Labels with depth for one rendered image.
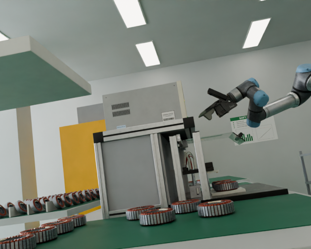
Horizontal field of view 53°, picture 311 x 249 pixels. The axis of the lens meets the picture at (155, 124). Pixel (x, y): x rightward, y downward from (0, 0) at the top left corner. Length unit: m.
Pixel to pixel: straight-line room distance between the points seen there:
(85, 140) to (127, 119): 3.87
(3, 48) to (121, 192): 0.84
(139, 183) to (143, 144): 0.17
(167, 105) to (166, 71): 5.76
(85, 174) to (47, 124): 2.71
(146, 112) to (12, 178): 4.00
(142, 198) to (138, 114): 0.40
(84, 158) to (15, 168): 1.04
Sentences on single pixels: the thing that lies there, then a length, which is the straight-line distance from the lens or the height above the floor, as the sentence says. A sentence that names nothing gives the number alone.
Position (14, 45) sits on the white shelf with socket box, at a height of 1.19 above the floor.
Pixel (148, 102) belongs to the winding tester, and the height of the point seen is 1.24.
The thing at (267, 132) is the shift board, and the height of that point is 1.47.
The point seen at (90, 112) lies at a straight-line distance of 5.66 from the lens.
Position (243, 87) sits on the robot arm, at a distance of 1.77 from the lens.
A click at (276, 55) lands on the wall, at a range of 7.49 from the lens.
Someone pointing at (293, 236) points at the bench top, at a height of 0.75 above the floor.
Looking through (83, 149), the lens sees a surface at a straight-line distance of 5.35.
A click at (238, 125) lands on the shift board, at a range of 6.97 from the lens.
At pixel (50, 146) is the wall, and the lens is 7.65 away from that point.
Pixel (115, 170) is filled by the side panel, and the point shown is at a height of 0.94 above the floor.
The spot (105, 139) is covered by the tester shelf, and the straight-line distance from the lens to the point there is 1.37.
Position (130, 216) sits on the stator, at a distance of 1.17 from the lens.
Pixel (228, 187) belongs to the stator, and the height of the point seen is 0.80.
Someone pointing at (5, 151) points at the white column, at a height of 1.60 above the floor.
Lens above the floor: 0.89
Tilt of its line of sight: 9 degrees up
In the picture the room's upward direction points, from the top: 8 degrees counter-clockwise
